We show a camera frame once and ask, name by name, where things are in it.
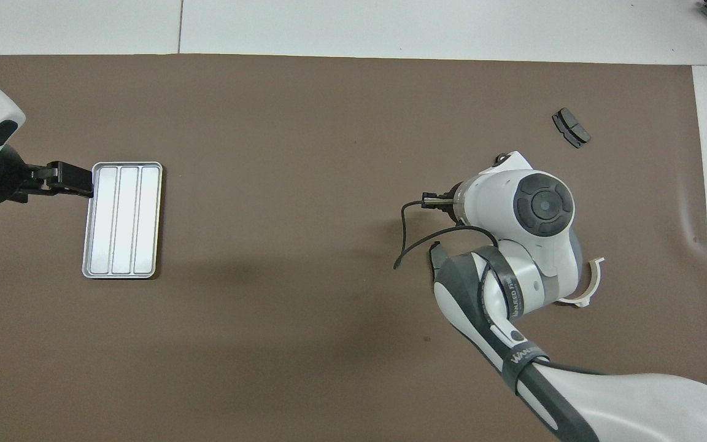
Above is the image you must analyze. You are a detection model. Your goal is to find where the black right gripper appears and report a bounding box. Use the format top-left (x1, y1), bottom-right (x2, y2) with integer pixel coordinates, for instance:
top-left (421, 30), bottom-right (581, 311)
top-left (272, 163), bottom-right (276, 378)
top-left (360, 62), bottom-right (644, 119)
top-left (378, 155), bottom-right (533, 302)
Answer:
top-left (441, 192), bottom-right (463, 223)

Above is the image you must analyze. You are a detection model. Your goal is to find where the white curved plastic bracket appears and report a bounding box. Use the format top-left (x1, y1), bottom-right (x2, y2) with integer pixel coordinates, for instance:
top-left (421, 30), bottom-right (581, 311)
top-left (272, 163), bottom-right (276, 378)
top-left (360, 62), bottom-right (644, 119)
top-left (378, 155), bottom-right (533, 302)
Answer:
top-left (559, 257), bottom-right (605, 308)

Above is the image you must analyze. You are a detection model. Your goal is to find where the silver metal tray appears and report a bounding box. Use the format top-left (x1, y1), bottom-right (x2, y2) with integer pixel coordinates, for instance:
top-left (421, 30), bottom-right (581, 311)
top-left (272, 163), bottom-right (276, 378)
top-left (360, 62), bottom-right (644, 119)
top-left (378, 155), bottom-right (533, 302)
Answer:
top-left (82, 161), bottom-right (163, 279)

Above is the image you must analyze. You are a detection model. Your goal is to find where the brown table mat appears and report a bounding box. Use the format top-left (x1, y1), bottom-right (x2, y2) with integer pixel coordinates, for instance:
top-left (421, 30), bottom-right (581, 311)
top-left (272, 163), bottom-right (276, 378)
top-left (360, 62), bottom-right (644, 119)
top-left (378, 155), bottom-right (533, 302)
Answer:
top-left (0, 54), bottom-right (707, 442)

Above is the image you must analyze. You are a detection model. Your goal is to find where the short dark brake pad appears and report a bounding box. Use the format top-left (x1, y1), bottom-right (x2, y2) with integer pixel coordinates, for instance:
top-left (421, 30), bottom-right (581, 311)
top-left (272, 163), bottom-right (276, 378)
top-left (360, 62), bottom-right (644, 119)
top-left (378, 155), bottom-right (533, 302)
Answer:
top-left (552, 107), bottom-right (592, 149)

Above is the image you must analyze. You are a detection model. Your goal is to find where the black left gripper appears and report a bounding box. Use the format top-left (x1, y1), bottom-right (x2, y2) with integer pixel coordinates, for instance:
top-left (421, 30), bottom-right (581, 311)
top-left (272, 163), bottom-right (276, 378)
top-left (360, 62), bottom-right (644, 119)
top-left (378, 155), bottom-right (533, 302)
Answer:
top-left (0, 145), bottom-right (94, 206)

